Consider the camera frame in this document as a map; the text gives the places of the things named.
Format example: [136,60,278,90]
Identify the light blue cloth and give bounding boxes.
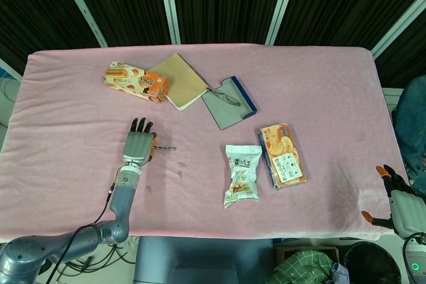
[331,262,350,284]

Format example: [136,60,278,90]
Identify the black trash bin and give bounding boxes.
[342,241,404,284]

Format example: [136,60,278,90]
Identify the brown spiral notebook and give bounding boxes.
[146,53,211,112]

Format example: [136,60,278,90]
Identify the green checkered cloth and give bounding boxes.
[268,249,340,284]

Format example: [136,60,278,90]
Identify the blue open glasses case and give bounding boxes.
[201,75,259,131]

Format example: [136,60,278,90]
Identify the grey side cables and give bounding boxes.
[0,76,17,128]

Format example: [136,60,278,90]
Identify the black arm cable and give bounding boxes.
[49,182,117,284]

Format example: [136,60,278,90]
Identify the white snack bag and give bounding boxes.
[223,144,262,210]

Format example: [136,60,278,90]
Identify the pink table cloth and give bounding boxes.
[0,43,410,243]

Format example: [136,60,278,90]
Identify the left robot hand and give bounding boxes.
[120,116,158,168]

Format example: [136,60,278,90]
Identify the brown cardboard box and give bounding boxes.
[273,245,341,284]

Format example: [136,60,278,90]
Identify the black floor cables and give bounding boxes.
[43,235,137,284]

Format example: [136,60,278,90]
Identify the blue orange chip box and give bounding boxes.
[258,123,308,191]

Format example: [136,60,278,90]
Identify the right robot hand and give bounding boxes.
[361,164,422,240]

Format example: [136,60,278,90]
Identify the orange biscuit box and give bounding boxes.
[102,61,171,104]

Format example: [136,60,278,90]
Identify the thin black eyeglasses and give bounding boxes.
[206,86,241,106]

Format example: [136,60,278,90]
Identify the white frame post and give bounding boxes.
[265,0,301,45]
[156,0,182,45]
[371,0,426,61]
[55,0,108,48]
[0,58,23,80]

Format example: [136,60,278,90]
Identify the blue jeans person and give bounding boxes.
[391,74,426,195]

